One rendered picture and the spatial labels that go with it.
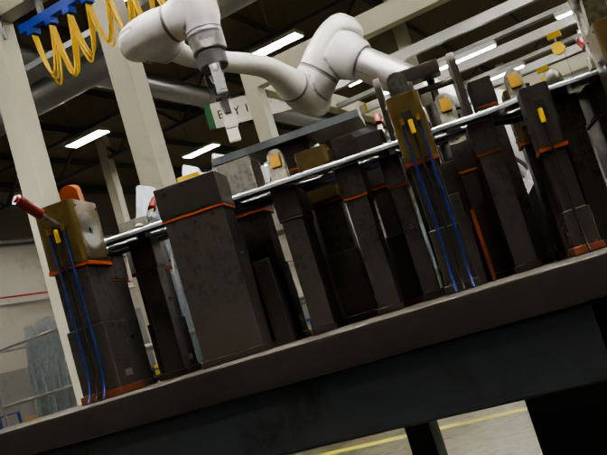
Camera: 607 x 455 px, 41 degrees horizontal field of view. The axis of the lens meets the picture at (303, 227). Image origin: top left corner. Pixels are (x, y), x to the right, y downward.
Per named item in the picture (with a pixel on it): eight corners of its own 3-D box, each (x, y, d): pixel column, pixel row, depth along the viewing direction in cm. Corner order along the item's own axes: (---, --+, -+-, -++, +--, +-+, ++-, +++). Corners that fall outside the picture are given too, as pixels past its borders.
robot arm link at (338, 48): (530, 177, 234) (565, 108, 234) (527, 163, 218) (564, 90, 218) (306, 77, 261) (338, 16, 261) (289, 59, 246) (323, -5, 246)
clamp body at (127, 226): (159, 384, 178) (116, 225, 183) (178, 377, 190) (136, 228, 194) (190, 374, 177) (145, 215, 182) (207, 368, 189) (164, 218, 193)
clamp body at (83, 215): (73, 412, 140) (21, 210, 145) (107, 400, 154) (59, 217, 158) (118, 398, 139) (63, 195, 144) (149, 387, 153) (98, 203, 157)
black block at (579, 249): (578, 258, 129) (518, 86, 133) (570, 260, 139) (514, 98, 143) (611, 248, 129) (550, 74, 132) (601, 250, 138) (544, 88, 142)
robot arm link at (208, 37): (184, 31, 199) (191, 53, 198) (220, 21, 199) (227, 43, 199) (188, 43, 208) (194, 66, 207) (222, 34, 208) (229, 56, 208)
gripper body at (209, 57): (197, 63, 207) (207, 97, 206) (193, 51, 198) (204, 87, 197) (226, 55, 207) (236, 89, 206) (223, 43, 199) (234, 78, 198)
